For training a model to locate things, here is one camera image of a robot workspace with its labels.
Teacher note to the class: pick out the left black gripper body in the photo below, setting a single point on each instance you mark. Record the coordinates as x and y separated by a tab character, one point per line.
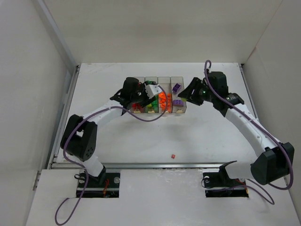
143	94

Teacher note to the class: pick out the orange round lego piece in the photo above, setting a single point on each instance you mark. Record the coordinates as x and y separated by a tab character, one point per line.
162	96

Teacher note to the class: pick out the purple lego brick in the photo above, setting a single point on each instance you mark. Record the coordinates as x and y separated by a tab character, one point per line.
178	102

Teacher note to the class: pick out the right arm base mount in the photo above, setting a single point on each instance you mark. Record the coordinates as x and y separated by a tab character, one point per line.
218	185

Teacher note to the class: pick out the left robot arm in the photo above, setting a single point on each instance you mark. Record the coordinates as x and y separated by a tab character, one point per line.
80	135

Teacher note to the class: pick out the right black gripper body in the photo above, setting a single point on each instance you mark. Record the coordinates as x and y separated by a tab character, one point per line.
197	92

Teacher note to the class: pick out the purple flower lego piece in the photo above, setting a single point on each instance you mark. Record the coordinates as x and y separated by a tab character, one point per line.
176	88

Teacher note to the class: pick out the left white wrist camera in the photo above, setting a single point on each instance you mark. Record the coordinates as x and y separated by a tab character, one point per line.
152	90

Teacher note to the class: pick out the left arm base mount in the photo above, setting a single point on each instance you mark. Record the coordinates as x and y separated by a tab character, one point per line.
107	188

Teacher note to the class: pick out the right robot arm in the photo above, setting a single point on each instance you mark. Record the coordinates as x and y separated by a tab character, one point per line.
274	158

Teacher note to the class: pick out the clear container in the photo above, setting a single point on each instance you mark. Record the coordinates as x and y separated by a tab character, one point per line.
165	105
178	109
136	108
153	106

